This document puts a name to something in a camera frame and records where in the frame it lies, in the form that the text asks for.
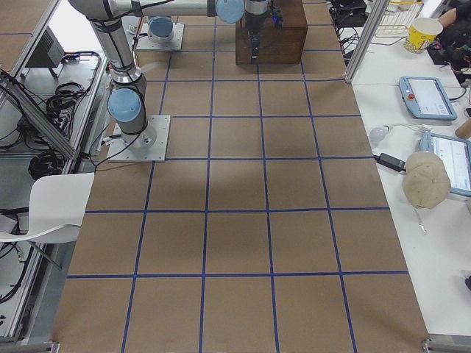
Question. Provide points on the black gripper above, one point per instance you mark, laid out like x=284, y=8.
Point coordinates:
x=254, y=23

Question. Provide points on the dark wooden drawer cabinet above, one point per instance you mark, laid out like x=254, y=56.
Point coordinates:
x=282, y=39

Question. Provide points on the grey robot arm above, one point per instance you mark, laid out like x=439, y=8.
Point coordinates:
x=228, y=11
x=126, y=104

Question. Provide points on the white light bulb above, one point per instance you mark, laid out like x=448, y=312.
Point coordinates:
x=377, y=134

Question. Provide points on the yellow popcorn cup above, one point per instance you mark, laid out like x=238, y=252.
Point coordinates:
x=421, y=34

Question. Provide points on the black power adapter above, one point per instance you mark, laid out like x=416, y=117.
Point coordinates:
x=390, y=162

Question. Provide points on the blue teach pendant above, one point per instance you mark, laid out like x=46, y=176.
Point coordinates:
x=425, y=98
x=455, y=154

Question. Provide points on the beige cap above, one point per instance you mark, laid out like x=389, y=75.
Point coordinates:
x=426, y=183

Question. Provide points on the white plastic chair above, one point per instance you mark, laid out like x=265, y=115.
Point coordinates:
x=56, y=209

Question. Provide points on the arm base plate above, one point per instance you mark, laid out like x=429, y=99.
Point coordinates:
x=149, y=42
x=150, y=145

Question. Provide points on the gold wire rack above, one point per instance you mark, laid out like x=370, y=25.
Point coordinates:
x=397, y=18

